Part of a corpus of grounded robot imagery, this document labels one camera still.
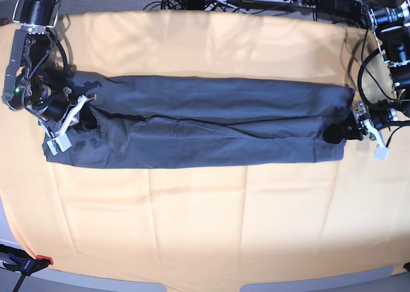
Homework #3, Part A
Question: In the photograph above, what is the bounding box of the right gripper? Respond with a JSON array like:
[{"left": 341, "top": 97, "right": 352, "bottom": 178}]
[{"left": 31, "top": 93, "right": 98, "bottom": 140}]

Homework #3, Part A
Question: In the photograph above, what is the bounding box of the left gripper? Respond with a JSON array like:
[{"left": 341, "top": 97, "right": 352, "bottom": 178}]
[{"left": 323, "top": 101, "right": 398, "bottom": 147}]

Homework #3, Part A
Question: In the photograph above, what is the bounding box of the blue-grey T-shirt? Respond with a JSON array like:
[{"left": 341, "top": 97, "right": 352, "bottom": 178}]
[{"left": 43, "top": 72, "right": 355, "bottom": 169}]

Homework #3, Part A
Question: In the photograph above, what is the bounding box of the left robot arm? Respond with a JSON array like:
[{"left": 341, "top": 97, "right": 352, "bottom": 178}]
[{"left": 324, "top": 0, "right": 409, "bottom": 147}]

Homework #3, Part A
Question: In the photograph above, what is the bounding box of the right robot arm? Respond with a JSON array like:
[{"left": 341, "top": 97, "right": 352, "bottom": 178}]
[{"left": 1, "top": 0, "right": 96, "bottom": 149}]

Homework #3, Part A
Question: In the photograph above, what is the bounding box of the yellow tablecloth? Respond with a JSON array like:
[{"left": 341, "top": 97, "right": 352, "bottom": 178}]
[{"left": 1, "top": 11, "right": 409, "bottom": 291}]

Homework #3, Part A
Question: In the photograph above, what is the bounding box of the black power adapter brick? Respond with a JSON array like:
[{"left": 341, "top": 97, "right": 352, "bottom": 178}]
[{"left": 317, "top": 0, "right": 362, "bottom": 19}]

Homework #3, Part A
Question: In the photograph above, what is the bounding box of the blue red bar clamp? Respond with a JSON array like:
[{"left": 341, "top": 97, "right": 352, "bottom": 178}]
[{"left": 1, "top": 244, "right": 54, "bottom": 292}]

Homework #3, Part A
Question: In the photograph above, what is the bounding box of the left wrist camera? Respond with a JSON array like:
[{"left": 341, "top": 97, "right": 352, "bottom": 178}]
[{"left": 374, "top": 145, "right": 390, "bottom": 161}]

